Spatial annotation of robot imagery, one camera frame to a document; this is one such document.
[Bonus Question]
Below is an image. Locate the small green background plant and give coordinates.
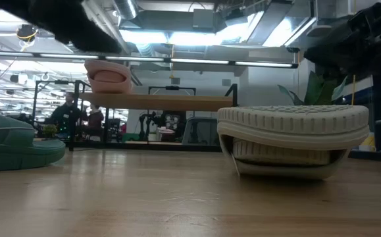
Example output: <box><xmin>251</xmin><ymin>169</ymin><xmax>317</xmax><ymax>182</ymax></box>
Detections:
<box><xmin>41</xmin><ymin>124</ymin><xmax>59</xmax><ymax>138</ymax></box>

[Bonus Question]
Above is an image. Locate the LED light bar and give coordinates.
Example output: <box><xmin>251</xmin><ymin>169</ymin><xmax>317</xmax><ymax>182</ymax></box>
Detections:
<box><xmin>0</xmin><ymin>50</ymin><xmax>299</xmax><ymax>69</ymax></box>

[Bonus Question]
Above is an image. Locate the wooden shelf with black frame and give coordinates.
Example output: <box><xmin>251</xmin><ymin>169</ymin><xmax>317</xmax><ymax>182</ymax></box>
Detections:
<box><xmin>73</xmin><ymin>80</ymin><xmax>239</xmax><ymax>147</ymax></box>

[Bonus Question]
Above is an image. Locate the pink slide sandal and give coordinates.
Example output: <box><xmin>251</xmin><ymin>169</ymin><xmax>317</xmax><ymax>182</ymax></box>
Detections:
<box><xmin>84</xmin><ymin>59</ymin><xmax>133</xmax><ymax>95</ymax></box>

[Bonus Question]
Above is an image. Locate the potted plant in white pot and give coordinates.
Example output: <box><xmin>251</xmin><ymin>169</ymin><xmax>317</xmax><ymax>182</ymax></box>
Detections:
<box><xmin>277</xmin><ymin>70</ymin><xmax>349</xmax><ymax>107</ymax></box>

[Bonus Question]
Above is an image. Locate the grey slide sandal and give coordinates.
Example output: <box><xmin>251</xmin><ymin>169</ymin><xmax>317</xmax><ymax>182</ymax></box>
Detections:
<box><xmin>216</xmin><ymin>104</ymin><xmax>370</xmax><ymax>180</ymax></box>

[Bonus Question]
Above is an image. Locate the grey and blue office chair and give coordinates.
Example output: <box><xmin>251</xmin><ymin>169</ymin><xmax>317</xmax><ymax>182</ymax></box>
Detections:
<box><xmin>181</xmin><ymin>117</ymin><xmax>221</xmax><ymax>147</ymax></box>

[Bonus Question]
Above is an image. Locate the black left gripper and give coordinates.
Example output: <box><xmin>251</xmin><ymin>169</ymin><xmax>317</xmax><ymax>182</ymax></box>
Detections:
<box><xmin>38</xmin><ymin>0</ymin><xmax>122</xmax><ymax>54</ymax></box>

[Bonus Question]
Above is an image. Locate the green slide sandal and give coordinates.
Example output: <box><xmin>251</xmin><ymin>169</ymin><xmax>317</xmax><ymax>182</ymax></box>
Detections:
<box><xmin>0</xmin><ymin>107</ymin><xmax>66</xmax><ymax>172</ymax></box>

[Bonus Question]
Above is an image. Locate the person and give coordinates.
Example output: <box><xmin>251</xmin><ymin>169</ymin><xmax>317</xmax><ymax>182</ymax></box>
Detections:
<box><xmin>50</xmin><ymin>92</ymin><xmax>81</xmax><ymax>139</ymax></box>
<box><xmin>86</xmin><ymin>103</ymin><xmax>105</xmax><ymax>138</ymax></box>

